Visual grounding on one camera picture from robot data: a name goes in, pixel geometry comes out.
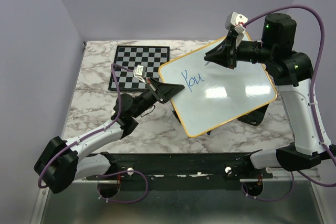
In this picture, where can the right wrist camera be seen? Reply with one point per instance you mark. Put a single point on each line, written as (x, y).
(235, 22)

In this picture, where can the yellow framed whiteboard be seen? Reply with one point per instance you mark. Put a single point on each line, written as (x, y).
(214, 95)

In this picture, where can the black wire board easel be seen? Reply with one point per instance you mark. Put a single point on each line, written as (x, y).
(175, 113)

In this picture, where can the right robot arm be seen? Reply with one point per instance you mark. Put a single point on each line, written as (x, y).
(292, 73)

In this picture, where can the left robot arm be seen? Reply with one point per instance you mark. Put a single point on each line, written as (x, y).
(63, 161)

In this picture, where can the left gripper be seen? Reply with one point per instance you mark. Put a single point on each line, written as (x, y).
(165, 91)

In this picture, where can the black eraser holder stand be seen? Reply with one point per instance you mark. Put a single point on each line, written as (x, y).
(254, 117)

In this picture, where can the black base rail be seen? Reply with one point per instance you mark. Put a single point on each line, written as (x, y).
(180, 171)

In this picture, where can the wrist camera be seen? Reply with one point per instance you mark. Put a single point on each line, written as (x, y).
(139, 73)
(235, 22)

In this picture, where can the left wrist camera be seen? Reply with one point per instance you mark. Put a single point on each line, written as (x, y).
(139, 73)

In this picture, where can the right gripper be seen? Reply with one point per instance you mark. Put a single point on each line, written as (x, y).
(226, 54)

